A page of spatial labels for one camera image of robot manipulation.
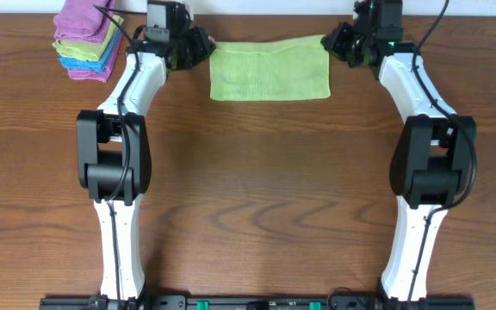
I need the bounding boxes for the folded purple bottom cloth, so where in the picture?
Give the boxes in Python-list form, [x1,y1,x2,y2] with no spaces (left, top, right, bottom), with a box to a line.
[67,33,121,83]

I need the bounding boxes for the folded olive green cloth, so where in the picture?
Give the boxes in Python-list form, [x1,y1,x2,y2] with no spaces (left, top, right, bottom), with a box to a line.
[53,18,120,62]

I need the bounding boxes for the folded blue cloth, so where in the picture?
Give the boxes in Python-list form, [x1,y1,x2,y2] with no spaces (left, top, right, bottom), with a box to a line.
[59,28,124,74]

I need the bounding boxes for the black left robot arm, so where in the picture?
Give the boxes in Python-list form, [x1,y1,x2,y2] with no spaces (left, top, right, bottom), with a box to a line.
[77,1,216,309]

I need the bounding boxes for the light green microfiber cloth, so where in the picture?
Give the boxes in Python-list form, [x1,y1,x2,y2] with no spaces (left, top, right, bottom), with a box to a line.
[209,34,331,102]

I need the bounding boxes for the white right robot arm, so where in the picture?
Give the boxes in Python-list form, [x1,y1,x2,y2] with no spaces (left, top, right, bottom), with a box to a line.
[321,0,477,309]

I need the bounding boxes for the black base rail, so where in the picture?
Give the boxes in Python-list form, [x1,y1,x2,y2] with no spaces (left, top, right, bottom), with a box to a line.
[39,294,475,310]

